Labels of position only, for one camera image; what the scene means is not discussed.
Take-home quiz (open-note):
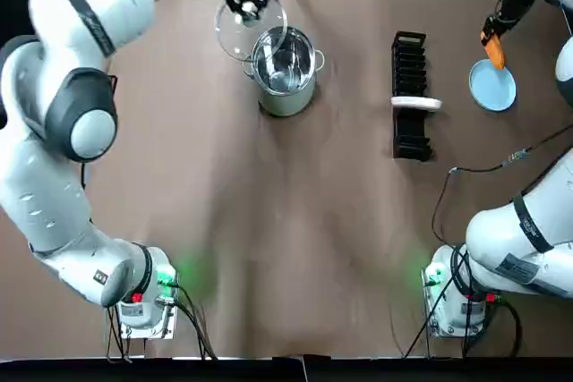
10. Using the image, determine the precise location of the black right arm base cable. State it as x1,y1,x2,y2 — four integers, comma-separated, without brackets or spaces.
402,247,524,359

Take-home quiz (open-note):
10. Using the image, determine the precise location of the white plate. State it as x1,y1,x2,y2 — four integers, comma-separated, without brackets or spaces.
389,95,444,112

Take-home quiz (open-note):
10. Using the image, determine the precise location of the black dish rack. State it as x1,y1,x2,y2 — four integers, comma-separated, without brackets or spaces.
391,30,435,162

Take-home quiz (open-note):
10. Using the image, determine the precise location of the light blue plate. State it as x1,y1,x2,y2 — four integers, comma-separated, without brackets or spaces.
467,58,517,113

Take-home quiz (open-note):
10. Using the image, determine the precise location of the black left arm base cable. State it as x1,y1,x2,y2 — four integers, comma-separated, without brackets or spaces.
167,281,221,361

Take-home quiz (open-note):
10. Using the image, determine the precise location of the glass pot lid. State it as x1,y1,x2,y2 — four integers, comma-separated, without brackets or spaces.
214,0,288,64

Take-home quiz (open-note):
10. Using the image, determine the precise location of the black cable with connector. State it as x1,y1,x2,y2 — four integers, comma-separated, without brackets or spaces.
431,124,573,244

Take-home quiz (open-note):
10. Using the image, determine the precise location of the black arm base cable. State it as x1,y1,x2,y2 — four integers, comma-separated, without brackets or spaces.
402,247,524,359
167,281,221,361

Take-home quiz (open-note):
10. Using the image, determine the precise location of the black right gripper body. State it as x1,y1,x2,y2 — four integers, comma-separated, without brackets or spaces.
495,0,535,25

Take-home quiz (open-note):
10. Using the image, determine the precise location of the steel cooking pot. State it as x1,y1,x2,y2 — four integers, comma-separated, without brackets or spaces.
243,27,326,118

